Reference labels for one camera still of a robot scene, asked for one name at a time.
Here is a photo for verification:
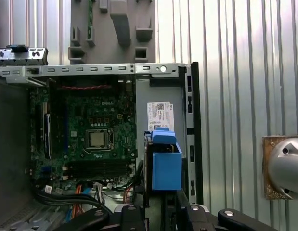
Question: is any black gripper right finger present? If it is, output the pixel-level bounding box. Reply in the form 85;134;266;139
166;189;279;231

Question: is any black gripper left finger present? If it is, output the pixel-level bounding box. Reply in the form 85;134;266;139
52;185;146;231

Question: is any hard disk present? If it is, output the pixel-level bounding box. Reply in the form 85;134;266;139
143;127;183;208

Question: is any black RAM slot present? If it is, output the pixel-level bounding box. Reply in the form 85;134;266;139
67;168;130;178
67;160;130;169

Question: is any metal CPU socket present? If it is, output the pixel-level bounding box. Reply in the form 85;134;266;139
82;128;115;155

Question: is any silver CPU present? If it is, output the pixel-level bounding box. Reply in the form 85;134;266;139
88;132;107;149

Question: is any black PC case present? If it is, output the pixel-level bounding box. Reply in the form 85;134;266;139
0;61;204;231

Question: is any green motherboard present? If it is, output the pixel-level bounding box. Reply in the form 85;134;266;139
29;81;138;191

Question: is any black graphics card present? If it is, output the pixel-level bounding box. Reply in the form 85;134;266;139
41;81;69;160

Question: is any grey power supply unit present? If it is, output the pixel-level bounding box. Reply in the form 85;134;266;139
135;77;188;160

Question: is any grey parts rack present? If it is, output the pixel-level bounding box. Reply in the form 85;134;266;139
67;0;156;65

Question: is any green RAM stick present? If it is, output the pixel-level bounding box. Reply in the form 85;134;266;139
87;0;94;39

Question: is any orange yellow wire bundle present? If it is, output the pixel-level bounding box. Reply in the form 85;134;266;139
73;184;85;218

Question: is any black cable bundle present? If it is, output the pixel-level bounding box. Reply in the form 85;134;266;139
33;187;111;213

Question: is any brown square base plate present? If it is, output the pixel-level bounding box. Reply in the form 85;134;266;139
261;135;298;201

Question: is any red wire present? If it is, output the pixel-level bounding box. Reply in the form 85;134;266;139
55;84;109;90

